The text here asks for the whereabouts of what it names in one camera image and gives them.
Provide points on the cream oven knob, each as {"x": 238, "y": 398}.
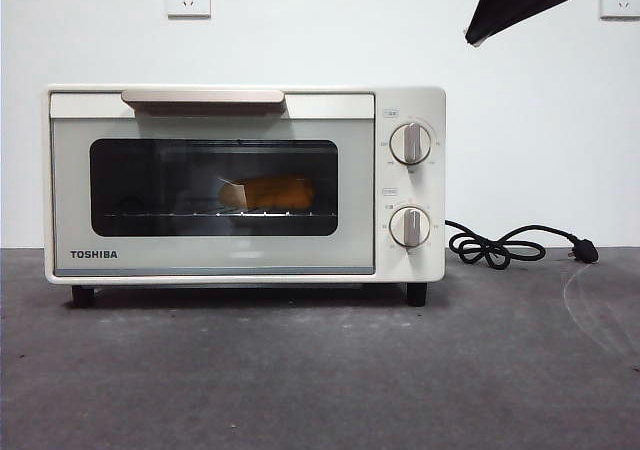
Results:
{"x": 411, "y": 144}
{"x": 410, "y": 227}

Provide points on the black oven foot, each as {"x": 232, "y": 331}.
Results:
{"x": 82, "y": 296}
{"x": 416, "y": 294}

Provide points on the cream Toshiba toaster oven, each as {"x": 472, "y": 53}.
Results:
{"x": 410, "y": 100}

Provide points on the yellow corn cob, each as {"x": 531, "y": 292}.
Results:
{"x": 280, "y": 192}

